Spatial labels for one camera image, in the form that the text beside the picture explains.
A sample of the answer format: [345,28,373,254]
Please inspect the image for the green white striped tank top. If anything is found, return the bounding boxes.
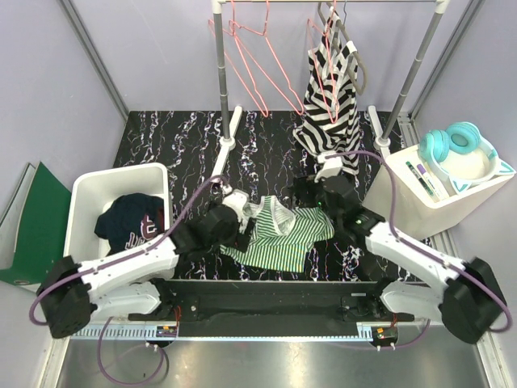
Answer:
[221,196,334,272]

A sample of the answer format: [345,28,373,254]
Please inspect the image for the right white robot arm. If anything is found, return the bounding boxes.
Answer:
[291,175,513,344]

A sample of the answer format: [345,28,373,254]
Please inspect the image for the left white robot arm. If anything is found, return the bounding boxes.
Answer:
[34,202,255,339]

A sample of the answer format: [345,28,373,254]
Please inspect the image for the grey padded hanger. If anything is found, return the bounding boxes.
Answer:
[317,2,368,95]

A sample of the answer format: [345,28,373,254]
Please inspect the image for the black white striped garment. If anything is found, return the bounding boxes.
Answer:
[292,30,361,176]

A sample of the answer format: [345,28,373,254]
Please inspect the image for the white storage box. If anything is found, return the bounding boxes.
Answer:
[363,145,515,240]

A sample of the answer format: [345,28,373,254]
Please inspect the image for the navy blue shirt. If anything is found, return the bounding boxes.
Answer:
[94,193,165,255]

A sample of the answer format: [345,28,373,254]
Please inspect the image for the white grey clothes rack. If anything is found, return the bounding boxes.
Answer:
[209,0,450,176]

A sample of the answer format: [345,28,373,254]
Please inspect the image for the purple marker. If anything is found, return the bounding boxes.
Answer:
[417,163,444,200]

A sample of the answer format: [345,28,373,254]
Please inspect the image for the green marker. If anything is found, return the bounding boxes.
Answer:
[405,161,439,203]

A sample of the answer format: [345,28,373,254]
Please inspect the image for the white laundry bin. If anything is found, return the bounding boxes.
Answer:
[64,162,170,264]

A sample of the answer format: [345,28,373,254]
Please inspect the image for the teal cat ear headphones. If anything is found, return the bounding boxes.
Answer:
[418,121,516,194]

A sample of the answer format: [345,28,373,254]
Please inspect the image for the green binder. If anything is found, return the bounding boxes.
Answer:
[1,162,71,286]

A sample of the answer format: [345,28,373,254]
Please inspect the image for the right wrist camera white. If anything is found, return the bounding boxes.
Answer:
[314,151,344,183]

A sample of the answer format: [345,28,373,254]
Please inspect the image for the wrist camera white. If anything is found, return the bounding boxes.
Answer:
[314,151,344,183]
[222,189,250,215]

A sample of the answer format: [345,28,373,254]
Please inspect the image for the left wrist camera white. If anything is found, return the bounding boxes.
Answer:
[222,189,250,215]

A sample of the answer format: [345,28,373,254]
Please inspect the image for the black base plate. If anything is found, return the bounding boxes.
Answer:
[128,280,414,340]

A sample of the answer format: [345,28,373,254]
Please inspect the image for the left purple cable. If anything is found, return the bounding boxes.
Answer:
[30,175,227,327]

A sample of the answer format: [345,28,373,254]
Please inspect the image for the purple cable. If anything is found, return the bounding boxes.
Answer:
[322,150,509,331]
[30,175,227,327]

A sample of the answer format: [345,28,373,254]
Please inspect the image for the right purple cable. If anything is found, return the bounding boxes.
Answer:
[322,150,509,331]

